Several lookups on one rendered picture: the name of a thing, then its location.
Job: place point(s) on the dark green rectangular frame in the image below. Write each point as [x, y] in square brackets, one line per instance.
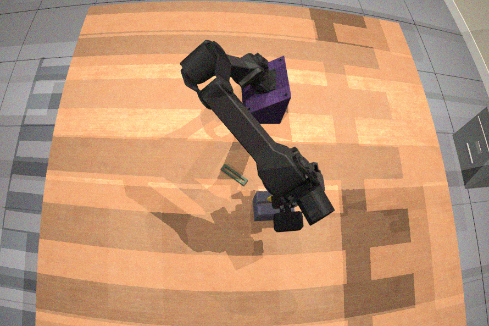
[230, 175]

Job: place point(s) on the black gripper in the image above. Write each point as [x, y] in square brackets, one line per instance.
[286, 221]

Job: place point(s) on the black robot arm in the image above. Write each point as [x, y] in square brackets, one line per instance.
[285, 173]

